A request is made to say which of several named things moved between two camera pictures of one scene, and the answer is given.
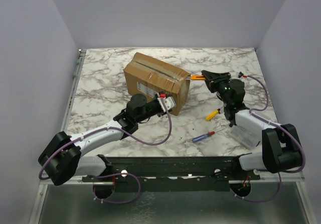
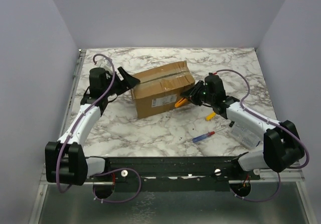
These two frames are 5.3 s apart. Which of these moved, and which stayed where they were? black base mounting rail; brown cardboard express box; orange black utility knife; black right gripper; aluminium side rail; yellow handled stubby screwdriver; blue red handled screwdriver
Moved: brown cardboard express box; orange black utility knife; black right gripper
Stayed: aluminium side rail; blue red handled screwdriver; yellow handled stubby screwdriver; black base mounting rail
